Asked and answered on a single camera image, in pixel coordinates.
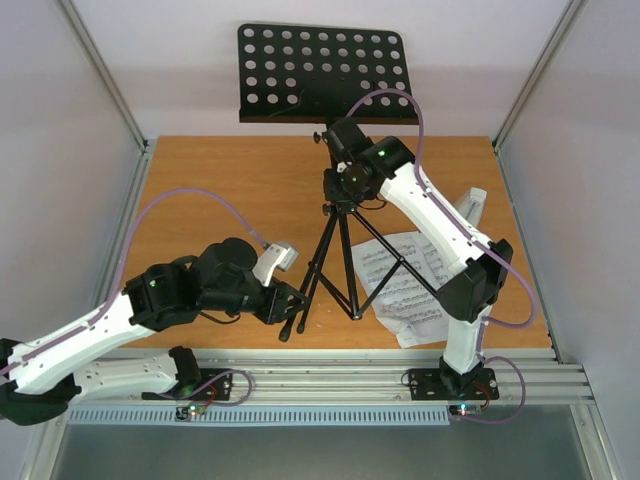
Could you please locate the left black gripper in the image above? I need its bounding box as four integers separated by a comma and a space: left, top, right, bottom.
207, 275, 313, 324

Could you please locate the black music stand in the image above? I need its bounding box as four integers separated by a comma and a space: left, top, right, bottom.
237, 22, 444, 344

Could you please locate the white metronome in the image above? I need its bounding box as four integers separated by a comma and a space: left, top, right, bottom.
454, 187, 487, 227

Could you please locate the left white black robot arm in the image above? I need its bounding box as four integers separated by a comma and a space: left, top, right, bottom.
1, 238, 309, 426

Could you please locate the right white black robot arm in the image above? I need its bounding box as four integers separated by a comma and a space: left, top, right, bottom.
322, 118, 513, 397

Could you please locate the left small circuit board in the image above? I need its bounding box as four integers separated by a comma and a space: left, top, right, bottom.
175, 404, 208, 421

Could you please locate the small circuit board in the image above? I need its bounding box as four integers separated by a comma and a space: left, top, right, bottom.
175, 404, 208, 421
449, 403, 485, 417

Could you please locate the right small circuit board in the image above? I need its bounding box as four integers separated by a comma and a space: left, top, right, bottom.
449, 403, 485, 417

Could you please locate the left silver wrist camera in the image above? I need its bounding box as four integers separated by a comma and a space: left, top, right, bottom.
252, 242, 299, 287

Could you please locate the aluminium frame rail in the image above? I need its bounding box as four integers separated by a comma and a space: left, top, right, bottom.
47, 349, 596, 405

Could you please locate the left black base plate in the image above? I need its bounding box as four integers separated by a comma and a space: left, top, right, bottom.
141, 368, 253, 403

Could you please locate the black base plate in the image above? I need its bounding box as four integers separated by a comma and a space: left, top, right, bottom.
141, 368, 253, 403
401, 368, 500, 401

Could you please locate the grey slotted cable duct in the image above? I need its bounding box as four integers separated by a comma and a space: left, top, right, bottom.
67, 405, 450, 427

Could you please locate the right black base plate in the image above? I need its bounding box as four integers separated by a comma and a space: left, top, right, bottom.
401, 368, 500, 401

